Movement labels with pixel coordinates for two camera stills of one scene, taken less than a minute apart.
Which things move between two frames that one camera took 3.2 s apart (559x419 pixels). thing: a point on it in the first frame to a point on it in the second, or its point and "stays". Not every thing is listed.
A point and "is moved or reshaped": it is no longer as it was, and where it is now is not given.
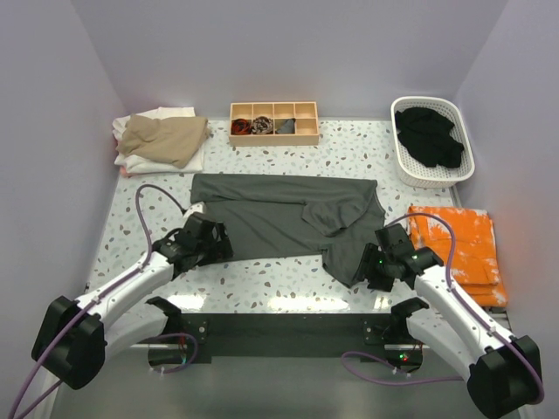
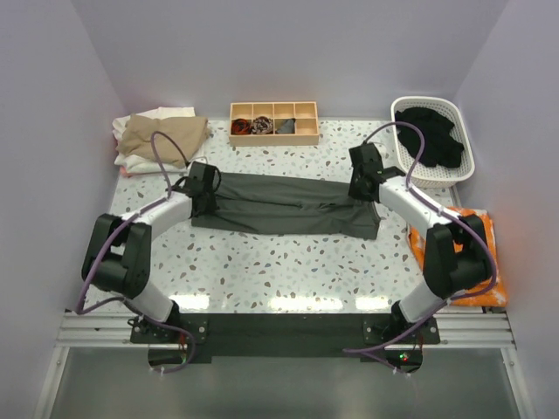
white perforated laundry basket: [413, 174] stays
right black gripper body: [383, 277] to [355, 188]
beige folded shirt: [178, 140] stays
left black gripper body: [201, 250] to [210, 204]
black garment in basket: [426, 136] stays
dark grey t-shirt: [269, 215] is moved or reshaped
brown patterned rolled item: [262, 125] stays
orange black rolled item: [241, 127] stays
